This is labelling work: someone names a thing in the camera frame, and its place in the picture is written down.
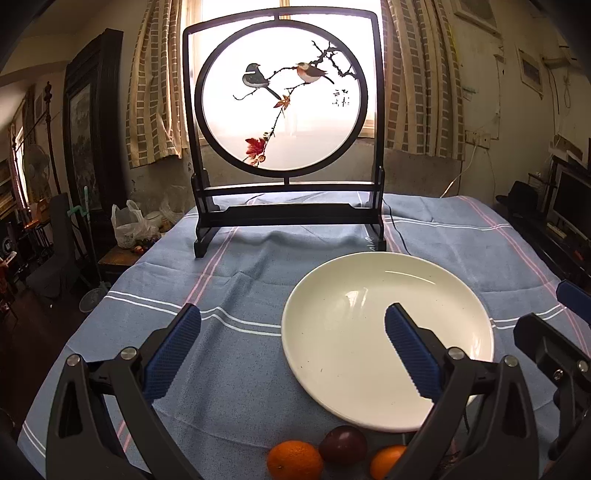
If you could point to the computer monitor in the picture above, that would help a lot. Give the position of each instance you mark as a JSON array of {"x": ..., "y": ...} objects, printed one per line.
[{"x": 570, "y": 199}]

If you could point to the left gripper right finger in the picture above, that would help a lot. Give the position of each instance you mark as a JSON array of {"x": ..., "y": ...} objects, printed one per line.
[{"x": 502, "y": 442}]

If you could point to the white plastic bag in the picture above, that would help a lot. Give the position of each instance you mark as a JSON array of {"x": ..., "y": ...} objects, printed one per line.
[{"x": 130, "y": 226}]

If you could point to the dark framed painting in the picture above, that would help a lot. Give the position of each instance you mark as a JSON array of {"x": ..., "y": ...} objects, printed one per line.
[{"x": 91, "y": 136}]

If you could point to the small orange kumquat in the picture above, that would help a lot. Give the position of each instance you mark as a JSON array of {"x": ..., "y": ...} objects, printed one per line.
[{"x": 384, "y": 460}]

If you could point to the dark purple plum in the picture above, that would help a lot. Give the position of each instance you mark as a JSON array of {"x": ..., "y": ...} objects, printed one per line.
[{"x": 343, "y": 448}]

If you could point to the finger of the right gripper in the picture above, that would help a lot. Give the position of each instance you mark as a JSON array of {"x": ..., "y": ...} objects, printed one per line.
[
  {"x": 575, "y": 299},
  {"x": 566, "y": 366}
]

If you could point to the bird painting screen stand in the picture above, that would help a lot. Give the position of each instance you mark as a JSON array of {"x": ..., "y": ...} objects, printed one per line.
[{"x": 286, "y": 121}]

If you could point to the left checkered curtain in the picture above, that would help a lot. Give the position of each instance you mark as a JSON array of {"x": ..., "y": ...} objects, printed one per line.
[{"x": 155, "y": 126}]

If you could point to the large orange mandarin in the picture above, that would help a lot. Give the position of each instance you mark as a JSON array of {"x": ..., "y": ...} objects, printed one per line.
[{"x": 294, "y": 460}]

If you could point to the checkered curtain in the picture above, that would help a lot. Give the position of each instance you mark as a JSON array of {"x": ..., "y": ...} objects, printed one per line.
[
  {"x": 155, "y": 126},
  {"x": 423, "y": 90}
]

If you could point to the black hat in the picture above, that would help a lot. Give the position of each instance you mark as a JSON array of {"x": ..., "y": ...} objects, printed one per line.
[{"x": 522, "y": 198}]

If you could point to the right checkered curtain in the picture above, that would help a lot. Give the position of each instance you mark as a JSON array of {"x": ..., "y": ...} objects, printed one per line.
[{"x": 423, "y": 90}]

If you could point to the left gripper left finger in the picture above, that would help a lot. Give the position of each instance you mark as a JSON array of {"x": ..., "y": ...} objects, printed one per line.
[{"x": 82, "y": 442}]

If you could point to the white ceramic plate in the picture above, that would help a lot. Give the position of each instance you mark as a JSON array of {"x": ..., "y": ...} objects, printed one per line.
[{"x": 335, "y": 341}]

